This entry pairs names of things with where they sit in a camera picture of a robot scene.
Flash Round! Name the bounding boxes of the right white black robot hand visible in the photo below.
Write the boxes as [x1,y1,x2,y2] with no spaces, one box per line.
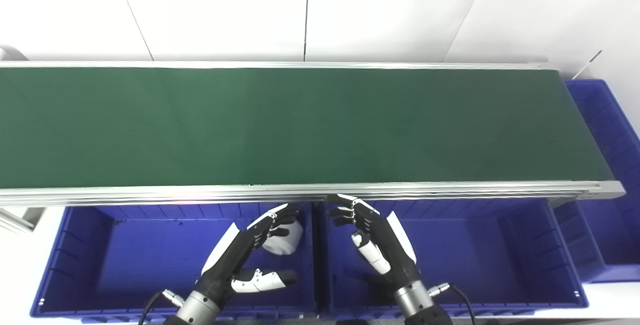
[326,193,425,297]

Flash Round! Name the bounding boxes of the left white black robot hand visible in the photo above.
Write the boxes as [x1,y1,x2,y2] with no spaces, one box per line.
[199,203,302,302]

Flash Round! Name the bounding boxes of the white cylindrical part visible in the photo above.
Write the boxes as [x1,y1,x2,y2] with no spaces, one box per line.
[261,217,304,256]

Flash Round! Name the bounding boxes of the green conveyor belt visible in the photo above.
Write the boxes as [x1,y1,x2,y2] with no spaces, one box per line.
[0,60,627,208]
[0,67,615,189]

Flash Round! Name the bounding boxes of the blue plastic bin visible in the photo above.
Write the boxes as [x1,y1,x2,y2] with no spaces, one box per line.
[316,200,590,318]
[552,79,640,284]
[30,202,318,321]

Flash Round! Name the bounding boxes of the aluminium conveyor support leg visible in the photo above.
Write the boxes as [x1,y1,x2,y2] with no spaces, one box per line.
[0,206,47,233]

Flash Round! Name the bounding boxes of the grey conveyor motor housing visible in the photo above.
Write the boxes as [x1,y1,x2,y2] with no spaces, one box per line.
[0,45,28,62]

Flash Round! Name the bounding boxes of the thin black white rod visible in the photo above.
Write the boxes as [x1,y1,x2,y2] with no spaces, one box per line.
[572,50,603,80]

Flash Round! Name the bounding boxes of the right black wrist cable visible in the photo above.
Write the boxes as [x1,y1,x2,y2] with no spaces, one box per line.
[427,281,478,325]

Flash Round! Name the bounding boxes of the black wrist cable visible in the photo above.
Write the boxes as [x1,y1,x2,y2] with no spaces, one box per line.
[427,281,478,325]
[137,289,185,325]

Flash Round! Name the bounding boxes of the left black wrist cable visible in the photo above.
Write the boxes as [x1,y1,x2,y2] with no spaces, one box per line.
[137,289,185,325]

